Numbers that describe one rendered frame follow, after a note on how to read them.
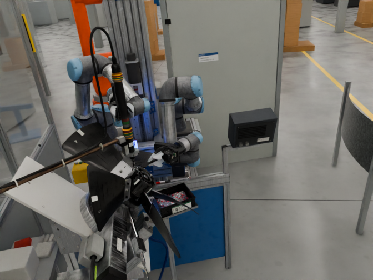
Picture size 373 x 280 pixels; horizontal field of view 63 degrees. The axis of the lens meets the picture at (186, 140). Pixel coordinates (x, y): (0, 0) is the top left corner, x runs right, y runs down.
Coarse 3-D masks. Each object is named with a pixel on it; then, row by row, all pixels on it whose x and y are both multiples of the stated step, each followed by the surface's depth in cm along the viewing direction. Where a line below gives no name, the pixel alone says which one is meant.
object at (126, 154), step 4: (120, 140) 130; (124, 140) 132; (120, 144) 132; (124, 144) 132; (124, 148) 133; (136, 148) 140; (124, 152) 134; (128, 152) 135; (136, 152) 136; (128, 156) 135; (132, 156) 135
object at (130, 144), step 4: (112, 60) 118; (116, 60) 119; (112, 64) 119; (116, 64) 119; (112, 68) 119; (116, 68) 119; (112, 72) 120; (116, 72) 120; (128, 140) 133; (132, 140) 134; (128, 144) 134; (132, 144) 135; (128, 148) 135; (132, 148) 136; (132, 152) 136
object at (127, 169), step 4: (120, 164) 134; (124, 164) 135; (116, 168) 133; (120, 168) 134; (124, 168) 134; (128, 168) 135; (112, 172) 132; (116, 172) 133; (124, 172) 134; (128, 172) 134; (120, 176) 133; (124, 176) 133
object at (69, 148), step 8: (80, 128) 134; (88, 128) 136; (96, 128) 138; (72, 136) 130; (80, 136) 132; (88, 136) 134; (96, 136) 135; (64, 144) 127; (72, 144) 128; (80, 144) 130; (88, 144) 132; (112, 144) 137; (72, 152) 127; (96, 152) 132; (104, 152) 133; (112, 152) 135; (88, 160) 129; (96, 160) 131; (104, 160) 132; (112, 160) 133; (120, 160) 135; (104, 168) 131; (112, 168) 132
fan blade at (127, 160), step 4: (120, 152) 162; (140, 152) 164; (144, 152) 165; (148, 152) 166; (124, 156) 159; (136, 156) 158; (140, 156) 158; (144, 156) 159; (148, 156) 160; (124, 160) 155; (128, 160) 155; (136, 160) 154; (140, 160) 153; (144, 160) 154; (152, 160) 155; (128, 164) 151; (132, 164) 150; (136, 164) 149; (140, 164) 149; (144, 164) 149; (148, 164) 149; (132, 168) 146
